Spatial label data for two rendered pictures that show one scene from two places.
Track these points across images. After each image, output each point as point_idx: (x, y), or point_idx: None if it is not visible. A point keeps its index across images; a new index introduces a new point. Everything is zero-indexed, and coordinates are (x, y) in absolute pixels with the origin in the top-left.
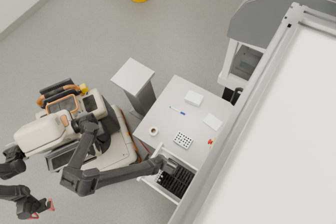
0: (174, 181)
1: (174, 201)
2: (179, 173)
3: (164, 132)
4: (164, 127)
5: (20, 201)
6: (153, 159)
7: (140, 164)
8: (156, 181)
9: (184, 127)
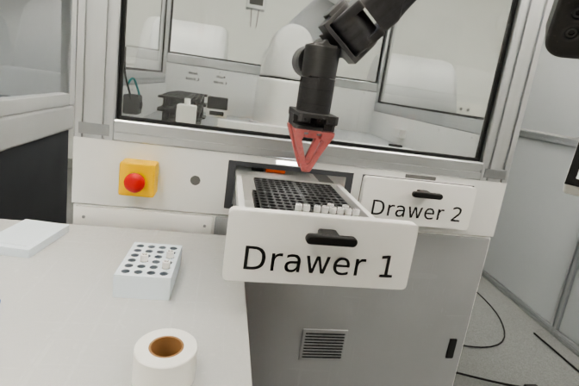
0: (312, 196)
1: (349, 195)
2: (283, 193)
3: (139, 338)
4: (108, 349)
5: None
6: (348, 7)
7: None
8: (357, 208)
9: (77, 289)
